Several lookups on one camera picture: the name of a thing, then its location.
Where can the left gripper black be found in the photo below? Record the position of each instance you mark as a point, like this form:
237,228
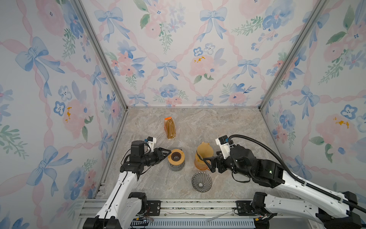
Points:
158,154

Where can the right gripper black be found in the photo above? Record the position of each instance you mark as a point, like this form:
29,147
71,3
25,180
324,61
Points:
220,160

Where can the orange glass carafe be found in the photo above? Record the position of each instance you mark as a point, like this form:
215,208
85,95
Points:
200,164

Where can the brown paper coffee filter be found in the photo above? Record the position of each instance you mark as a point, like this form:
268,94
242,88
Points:
204,150

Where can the grey glass carafe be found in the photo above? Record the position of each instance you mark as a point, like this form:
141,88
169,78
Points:
177,167

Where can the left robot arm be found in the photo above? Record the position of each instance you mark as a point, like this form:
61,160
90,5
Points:
124,205

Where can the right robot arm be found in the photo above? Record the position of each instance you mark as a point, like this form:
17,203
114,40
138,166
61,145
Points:
333,210

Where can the grey ribbed dripper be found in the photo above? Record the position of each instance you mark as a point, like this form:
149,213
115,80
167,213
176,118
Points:
201,182

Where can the coffee filter pack orange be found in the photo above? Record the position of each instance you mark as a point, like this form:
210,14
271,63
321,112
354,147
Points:
170,128

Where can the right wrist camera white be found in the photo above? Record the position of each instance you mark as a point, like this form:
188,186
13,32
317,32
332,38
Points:
224,145

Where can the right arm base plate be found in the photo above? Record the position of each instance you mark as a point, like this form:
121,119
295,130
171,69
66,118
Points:
250,208

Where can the aluminium mounting rail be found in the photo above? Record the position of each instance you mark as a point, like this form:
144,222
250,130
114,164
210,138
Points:
212,214

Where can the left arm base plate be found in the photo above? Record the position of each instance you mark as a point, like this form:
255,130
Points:
150,208

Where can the left aluminium corner post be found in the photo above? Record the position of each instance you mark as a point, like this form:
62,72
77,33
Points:
85,21

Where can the aluminium corner post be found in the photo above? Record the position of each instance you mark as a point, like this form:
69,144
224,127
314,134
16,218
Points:
85,21
296,47

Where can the right aluminium corner post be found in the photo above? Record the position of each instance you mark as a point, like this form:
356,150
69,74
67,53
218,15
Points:
296,47

